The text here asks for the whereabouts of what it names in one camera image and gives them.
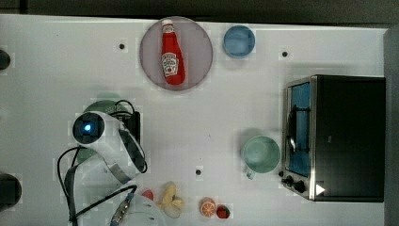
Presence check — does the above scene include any toy orange half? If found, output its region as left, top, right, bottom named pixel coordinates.
left=199, top=197, right=216, bottom=218

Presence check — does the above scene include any green plastic strainer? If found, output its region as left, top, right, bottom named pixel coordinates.
left=74, top=97, right=131, bottom=163

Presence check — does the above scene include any toy strawberry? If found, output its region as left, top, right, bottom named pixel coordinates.
left=216, top=204, right=231, bottom=218

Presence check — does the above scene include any black clamp upper left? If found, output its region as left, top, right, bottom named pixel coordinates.
left=0, top=50, right=10, bottom=70

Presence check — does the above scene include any peeled toy banana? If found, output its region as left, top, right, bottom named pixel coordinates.
left=157, top=182, right=184, bottom=218

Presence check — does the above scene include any green plastic mug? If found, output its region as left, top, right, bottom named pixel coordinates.
left=241, top=136, right=280, bottom=180

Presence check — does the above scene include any black clamp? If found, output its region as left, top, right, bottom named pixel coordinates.
left=0, top=173, right=22, bottom=211
left=0, top=50, right=10, bottom=70

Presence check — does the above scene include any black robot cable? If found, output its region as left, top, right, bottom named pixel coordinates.
left=56, top=146, right=139, bottom=226

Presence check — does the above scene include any red toy fruit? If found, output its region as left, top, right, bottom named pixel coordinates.
left=141, top=189, right=154, bottom=201

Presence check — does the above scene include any blue plastic bowl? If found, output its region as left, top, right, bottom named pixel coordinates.
left=223, top=25, right=256, bottom=58

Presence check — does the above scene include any black clamp lower left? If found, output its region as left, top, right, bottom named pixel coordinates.
left=0, top=173, right=22, bottom=211

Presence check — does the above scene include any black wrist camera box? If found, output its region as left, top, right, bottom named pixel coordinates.
left=112, top=100, right=141, bottom=142

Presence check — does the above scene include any grey round plate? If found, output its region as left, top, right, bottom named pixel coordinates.
left=139, top=16, right=213, bottom=91

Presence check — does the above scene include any red ketchup bottle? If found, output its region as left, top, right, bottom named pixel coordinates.
left=161, top=19, right=185, bottom=86

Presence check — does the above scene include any black toaster oven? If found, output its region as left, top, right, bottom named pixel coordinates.
left=279, top=74, right=386, bottom=202

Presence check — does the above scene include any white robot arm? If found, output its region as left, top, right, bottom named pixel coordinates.
left=65, top=111, right=148, bottom=226

